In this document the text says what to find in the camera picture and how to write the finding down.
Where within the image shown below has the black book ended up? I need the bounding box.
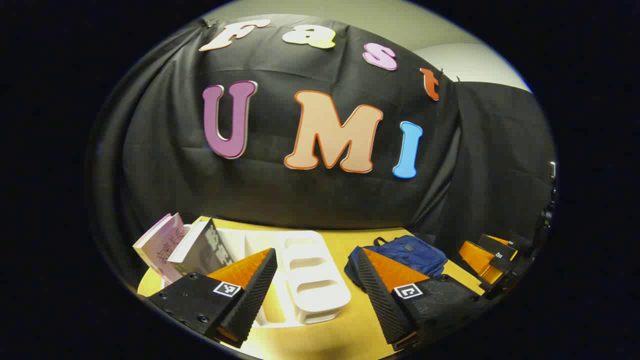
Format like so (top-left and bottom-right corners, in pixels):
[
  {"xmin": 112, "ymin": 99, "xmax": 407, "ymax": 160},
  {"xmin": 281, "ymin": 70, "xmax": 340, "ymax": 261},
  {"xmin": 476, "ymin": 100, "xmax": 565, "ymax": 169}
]
[{"xmin": 167, "ymin": 217, "xmax": 236, "ymax": 277}]

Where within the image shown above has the pink book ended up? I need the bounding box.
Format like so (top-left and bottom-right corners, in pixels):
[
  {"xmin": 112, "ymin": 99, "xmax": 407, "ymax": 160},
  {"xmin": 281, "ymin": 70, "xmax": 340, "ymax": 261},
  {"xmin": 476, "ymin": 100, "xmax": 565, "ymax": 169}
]
[{"xmin": 132, "ymin": 213, "xmax": 189, "ymax": 286}]

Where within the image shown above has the white bookshelf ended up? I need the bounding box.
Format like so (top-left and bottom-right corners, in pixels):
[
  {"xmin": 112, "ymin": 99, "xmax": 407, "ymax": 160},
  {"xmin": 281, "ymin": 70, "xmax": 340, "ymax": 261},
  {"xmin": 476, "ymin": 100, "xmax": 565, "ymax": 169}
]
[{"xmin": 160, "ymin": 227, "xmax": 352, "ymax": 329}]

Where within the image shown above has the blue schoolbag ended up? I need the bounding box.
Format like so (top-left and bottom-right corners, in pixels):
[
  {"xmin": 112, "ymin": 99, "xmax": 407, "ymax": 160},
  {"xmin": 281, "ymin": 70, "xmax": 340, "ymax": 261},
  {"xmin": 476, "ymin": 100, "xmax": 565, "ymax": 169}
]
[{"xmin": 344, "ymin": 236, "xmax": 449, "ymax": 291}]

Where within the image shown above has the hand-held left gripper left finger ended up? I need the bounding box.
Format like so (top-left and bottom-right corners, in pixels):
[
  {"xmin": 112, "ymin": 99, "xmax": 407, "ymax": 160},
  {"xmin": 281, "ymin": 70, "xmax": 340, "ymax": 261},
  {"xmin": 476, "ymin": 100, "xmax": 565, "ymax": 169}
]
[{"xmin": 145, "ymin": 247, "xmax": 279, "ymax": 350}]

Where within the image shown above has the black backdrop cloth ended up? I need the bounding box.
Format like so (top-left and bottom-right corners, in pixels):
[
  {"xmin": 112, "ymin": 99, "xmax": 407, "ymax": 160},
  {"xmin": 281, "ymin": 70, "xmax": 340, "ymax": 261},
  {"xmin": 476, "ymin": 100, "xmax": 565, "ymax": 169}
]
[{"xmin": 90, "ymin": 14, "xmax": 557, "ymax": 296}]

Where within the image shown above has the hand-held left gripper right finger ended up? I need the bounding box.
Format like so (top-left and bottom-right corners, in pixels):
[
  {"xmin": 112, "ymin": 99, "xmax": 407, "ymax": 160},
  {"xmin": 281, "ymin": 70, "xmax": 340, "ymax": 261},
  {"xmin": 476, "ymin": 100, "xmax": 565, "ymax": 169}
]
[{"xmin": 355, "ymin": 247, "xmax": 494, "ymax": 351}]

